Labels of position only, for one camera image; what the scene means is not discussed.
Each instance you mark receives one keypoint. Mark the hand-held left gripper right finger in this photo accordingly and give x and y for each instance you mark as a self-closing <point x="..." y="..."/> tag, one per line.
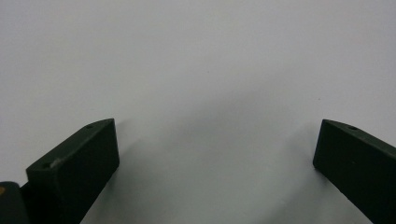
<point x="358" y="165"/>

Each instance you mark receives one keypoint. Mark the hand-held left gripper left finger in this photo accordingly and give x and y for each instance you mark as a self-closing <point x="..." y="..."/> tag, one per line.
<point x="74" y="168"/>

